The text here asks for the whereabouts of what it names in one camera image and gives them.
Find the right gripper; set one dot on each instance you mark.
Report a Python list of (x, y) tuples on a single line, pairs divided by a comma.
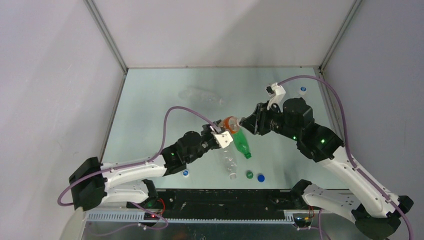
[(254, 122)]

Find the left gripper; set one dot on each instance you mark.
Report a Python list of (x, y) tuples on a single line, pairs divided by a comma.
[(210, 128)]

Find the orange label bottle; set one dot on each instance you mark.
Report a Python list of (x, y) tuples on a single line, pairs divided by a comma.
[(232, 124)]

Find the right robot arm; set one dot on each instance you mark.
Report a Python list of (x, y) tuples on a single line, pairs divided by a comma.
[(375, 211)]

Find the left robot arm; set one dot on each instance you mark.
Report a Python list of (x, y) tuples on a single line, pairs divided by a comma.
[(95, 184)]

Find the green plastic bottle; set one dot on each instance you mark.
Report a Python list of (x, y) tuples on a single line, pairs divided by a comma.
[(241, 144)]

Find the green bottle cap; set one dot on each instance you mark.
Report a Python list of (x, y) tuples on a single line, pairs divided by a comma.
[(249, 174)]

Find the blue bottle cap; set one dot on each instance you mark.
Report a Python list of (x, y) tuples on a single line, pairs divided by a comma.
[(261, 178)]

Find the blue white cap left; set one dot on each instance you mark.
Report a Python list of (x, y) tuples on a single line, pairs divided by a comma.
[(186, 173)]

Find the left circuit board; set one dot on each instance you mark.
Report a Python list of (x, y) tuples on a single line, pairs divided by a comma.
[(151, 217)]

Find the circuit board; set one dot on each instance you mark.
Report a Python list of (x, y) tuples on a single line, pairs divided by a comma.
[(151, 217), (303, 222)]

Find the right circuit board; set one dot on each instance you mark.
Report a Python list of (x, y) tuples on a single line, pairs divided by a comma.
[(303, 222)]

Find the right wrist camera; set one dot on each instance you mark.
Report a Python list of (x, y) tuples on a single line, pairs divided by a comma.
[(276, 93)]

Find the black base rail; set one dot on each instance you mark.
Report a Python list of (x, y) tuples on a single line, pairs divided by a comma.
[(224, 204)]

